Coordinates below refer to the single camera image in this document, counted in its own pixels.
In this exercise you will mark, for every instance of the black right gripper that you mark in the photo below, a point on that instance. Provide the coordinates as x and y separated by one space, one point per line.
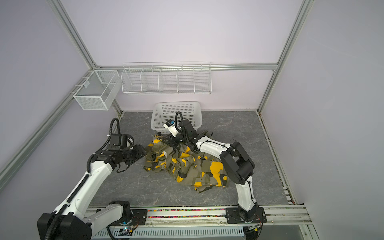
173 139

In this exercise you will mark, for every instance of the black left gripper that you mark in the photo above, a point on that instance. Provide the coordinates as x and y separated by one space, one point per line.
139 149

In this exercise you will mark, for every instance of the camouflage yellow green trousers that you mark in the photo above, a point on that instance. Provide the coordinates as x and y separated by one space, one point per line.
200 170

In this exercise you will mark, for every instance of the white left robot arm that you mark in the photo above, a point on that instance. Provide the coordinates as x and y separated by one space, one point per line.
68 221

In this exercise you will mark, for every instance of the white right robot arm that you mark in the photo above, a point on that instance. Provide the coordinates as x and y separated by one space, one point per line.
237 164

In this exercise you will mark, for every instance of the small white mesh box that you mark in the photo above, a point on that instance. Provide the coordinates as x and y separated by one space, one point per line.
99 90

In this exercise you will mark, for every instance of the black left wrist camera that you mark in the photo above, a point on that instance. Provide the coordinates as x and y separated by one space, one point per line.
118 142

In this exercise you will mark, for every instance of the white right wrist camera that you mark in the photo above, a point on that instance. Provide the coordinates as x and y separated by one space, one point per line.
171 127

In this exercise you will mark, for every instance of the long white wire shelf basket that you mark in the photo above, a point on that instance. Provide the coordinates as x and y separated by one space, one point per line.
167 78

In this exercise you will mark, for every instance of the white ventilated cable duct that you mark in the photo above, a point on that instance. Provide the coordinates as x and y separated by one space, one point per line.
177 233

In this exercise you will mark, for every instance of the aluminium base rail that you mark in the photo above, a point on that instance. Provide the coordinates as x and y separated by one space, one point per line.
168 217

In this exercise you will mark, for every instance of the aluminium corner frame post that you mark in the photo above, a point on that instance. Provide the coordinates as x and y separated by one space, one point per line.
302 15

